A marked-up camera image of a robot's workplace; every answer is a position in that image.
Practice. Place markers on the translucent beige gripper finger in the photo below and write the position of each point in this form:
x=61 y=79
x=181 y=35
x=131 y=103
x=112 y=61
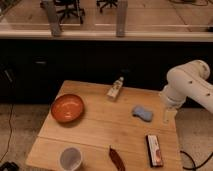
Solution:
x=169 y=115

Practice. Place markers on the white ceramic cup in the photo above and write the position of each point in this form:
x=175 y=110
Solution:
x=71 y=159

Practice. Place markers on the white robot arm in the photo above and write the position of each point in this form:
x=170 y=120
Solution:
x=184 y=81

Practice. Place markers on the orange ceramic bowl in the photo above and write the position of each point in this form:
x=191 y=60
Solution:
x=67 y=107

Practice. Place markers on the blue sponge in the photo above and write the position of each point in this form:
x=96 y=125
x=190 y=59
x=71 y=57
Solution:
x=144 y=114

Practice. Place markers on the black chocolate bar box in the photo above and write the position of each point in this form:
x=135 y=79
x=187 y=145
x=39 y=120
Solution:
x=154 y=151

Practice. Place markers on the small cream tube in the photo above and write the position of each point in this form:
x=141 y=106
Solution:
x=115 y=89

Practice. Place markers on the black office chair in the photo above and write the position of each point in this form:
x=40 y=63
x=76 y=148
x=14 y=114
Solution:
x=70 y=7
x=106 y=2

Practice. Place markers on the black device floor corner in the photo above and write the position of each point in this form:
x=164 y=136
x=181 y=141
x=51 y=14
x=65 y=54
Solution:
x=9 y=166

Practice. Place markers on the right grey metal post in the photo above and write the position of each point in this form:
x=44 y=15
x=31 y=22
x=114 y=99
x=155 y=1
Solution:
x=121 y=17

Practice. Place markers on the grey metal post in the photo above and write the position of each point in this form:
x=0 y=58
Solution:
x=52 y=17
x=121 y=17

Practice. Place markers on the left grey metal post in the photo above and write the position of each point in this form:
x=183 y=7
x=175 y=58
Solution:
x=52 y=17

